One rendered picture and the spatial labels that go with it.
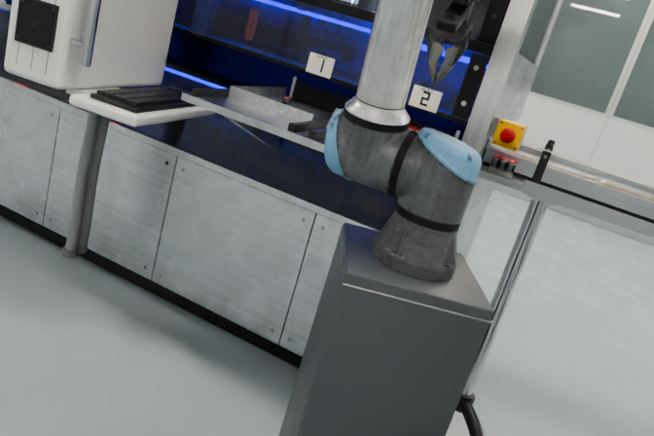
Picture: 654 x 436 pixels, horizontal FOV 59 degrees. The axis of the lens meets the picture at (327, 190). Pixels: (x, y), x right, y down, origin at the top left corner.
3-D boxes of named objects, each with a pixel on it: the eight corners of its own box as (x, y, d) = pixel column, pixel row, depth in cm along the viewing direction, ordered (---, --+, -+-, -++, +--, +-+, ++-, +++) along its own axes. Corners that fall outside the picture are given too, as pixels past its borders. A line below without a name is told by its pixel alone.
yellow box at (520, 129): (493, 141, 167) (502, 117, 165) (519, 150, 164) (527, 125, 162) (490, 143, 160) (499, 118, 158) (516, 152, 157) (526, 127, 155)
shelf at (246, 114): (269, 98, 194) (271, 92, 193) (471, 169, 172) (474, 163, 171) (180, 99, 150) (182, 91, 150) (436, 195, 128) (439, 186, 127)
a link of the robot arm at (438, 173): (456, 231, 95) (485, 152, 91) (381, 201, 99) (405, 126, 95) (466, 216, 106) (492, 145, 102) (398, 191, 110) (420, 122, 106)
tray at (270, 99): (283, 96, 192) (286, 87, 191) (354, 122, 183) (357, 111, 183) (228, 97, 161) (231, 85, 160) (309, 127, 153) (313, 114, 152)
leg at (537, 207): (447, 395, 200) (528, 188, 179) (472, 408, 197) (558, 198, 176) (442, 408, 191) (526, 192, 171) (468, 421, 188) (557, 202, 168)
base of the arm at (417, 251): (460, 290, 98) (480, 236, 95) (374, 268, 97) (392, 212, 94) (444, 255, 112) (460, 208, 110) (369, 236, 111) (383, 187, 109)
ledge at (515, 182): (481, 169, 176) (483, 163, 176) (524, 184, 172) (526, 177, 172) (474, 175, 164) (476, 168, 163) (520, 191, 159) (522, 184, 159)
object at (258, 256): (113, 170, 343) (141, 20, 320) (445, 316, 278) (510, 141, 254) (-54, 198, 252) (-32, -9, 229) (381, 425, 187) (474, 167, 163)
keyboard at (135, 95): (170, 91, 187) (171, 84, 186) (208, 104, 184) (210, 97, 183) (89, 97, 149) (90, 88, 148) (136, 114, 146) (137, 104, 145)
